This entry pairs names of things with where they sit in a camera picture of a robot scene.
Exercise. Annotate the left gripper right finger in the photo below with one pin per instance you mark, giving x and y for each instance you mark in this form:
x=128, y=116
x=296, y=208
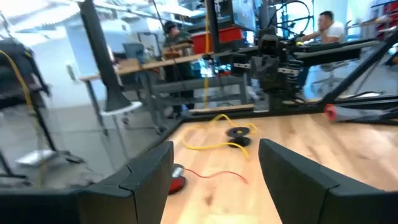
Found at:
x=298, y=186

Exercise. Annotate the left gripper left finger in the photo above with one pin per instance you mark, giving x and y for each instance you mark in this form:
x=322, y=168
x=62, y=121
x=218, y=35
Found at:
x=140, y=193

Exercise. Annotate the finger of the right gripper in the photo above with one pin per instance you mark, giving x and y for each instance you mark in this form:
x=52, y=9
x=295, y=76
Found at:
x=240, y=59
x=295, y=74

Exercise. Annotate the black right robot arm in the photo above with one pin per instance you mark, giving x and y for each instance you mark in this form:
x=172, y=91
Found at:
x=326, y=56

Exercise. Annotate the red storage bin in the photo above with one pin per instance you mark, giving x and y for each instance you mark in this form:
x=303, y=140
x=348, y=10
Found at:
x=230, y=35

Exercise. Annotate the office chair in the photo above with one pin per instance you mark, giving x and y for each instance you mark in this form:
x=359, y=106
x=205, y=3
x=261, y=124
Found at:
x=332, y=68

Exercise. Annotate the black monitor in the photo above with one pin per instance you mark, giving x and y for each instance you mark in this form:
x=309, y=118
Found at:
x=244, y=15

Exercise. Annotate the person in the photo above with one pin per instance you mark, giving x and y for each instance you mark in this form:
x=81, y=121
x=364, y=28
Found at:
x=334, y=31
x=177, y=71

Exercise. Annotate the grey cylinder with red cap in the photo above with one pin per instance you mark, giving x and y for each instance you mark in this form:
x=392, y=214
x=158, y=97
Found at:
x=348, y=113

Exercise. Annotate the wooden desk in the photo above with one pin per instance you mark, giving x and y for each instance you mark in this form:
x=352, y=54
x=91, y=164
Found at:
x=161, y=63

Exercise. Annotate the black cart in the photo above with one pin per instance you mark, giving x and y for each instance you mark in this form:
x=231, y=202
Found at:
x=18, y=81

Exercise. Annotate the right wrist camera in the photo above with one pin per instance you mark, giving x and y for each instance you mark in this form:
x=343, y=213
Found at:
x=268, y=43

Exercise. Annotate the tall black post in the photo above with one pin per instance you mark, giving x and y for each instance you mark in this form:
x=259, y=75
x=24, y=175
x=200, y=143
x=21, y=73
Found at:
x=99, y=56

